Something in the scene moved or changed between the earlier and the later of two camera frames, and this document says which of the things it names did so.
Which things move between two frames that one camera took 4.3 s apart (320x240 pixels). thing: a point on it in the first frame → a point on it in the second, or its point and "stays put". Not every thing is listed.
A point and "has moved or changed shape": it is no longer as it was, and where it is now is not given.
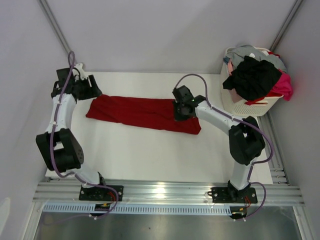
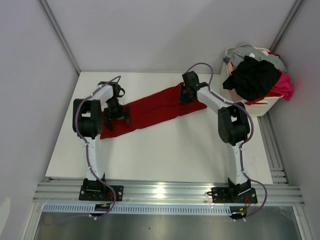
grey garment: x=237 y=53 stays put
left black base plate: x=100 y=193 stays put
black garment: x=253 y=79 stays put
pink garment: x=283 y=87 stays put
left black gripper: x=93 y=92 → x=109 y=117
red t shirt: x=148 y=113 has moved or changed shape
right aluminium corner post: x=286 y=24 stays put
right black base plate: x=227 y=195 stays put
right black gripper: x=177 y=117 → x=182 y=100
